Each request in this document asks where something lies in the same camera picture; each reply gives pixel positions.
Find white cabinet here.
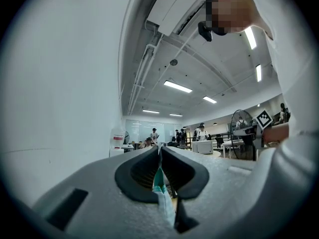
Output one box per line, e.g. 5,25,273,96
191,140,214,155

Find black railing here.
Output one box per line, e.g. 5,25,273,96
186,131,235,149

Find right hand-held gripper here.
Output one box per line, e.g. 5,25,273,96
253,110,274,149

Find person's head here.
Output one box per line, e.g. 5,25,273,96
204,0,259,36

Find glass partition wall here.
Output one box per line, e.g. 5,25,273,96
125,119,182,144

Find clear bottle with red label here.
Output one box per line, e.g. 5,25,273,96
110,125,126,149

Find white ceiling pipes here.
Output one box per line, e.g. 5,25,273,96
127,32,165,116

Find white ceiling air conditioner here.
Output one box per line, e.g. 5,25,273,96
146,0,200,36

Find large black standing fan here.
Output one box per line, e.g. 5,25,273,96
230,109,258,161

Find person's white shirt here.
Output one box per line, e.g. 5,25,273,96
245,0,319,144

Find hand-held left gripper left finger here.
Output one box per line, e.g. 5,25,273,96
32,146,175,239

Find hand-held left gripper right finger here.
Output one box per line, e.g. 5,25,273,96
160,146,257,239

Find teal fabric pouch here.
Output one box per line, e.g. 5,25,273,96
151,167,200,235

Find black head-worn camera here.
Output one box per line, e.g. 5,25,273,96
198,21,214,42

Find long white table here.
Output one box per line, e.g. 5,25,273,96
220,138,246,158

